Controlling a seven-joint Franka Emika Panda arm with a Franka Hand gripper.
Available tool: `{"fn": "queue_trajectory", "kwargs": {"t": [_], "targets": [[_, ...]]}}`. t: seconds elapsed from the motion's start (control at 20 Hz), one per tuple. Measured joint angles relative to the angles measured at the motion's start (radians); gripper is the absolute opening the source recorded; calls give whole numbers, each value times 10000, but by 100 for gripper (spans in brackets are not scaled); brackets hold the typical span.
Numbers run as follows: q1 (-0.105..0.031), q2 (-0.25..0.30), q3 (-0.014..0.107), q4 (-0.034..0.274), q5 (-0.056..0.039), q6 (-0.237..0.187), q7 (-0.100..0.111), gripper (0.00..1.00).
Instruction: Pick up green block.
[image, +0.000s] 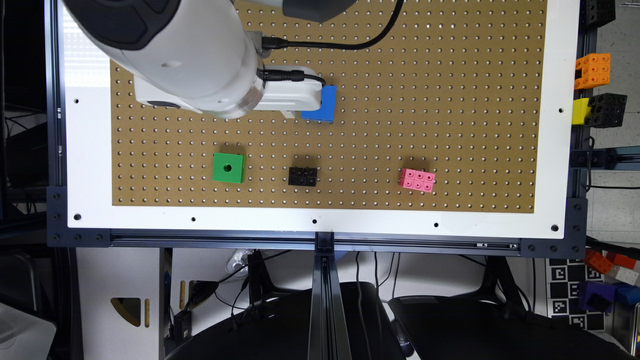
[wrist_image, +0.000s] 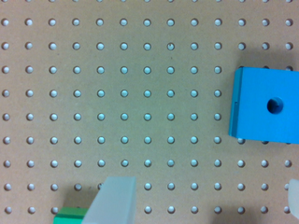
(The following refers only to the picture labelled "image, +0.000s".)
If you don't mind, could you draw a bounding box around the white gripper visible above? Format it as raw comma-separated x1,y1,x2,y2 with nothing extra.
133,65,324,120

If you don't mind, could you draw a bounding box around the green block with hole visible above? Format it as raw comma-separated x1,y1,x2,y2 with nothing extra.
211,153,245,184

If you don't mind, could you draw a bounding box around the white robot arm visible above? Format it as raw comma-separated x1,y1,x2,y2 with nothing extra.
64,0,325,118

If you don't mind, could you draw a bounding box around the blue block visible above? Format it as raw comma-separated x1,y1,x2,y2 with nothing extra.
300,85,337,123

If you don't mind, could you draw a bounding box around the black lego block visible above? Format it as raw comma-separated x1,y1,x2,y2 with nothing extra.
288,167,317,187

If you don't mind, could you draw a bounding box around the pink lego block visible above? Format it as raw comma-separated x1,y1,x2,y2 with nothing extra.
399,168,435,192

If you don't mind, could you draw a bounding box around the yellow block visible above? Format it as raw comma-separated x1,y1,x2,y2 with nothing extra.
572,98,591,125

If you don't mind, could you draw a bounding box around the orange block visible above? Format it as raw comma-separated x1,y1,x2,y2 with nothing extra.
574,53,611,90

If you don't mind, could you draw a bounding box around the black block top corner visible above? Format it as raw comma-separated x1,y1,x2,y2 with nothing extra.
581,0,616,28

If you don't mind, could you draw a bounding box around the brown pegboard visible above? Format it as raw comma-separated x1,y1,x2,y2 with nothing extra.
111,0,548,213

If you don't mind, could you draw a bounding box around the white table board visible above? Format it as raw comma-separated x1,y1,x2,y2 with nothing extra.
62,0,579,239

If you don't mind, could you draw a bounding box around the fiducial marker sheet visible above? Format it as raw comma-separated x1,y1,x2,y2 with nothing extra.
546,259,606,331

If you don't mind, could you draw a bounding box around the box of coloured blocks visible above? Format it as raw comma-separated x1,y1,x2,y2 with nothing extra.
578,249,639,356

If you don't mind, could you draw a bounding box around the black cable lower plug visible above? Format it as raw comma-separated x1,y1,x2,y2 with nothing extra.
256,67,327,89

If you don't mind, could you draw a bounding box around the black cable upper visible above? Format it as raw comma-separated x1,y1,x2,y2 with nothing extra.
260,0,405,52

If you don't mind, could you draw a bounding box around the black block on rail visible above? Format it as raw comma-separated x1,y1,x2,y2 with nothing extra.
584,93,627,128

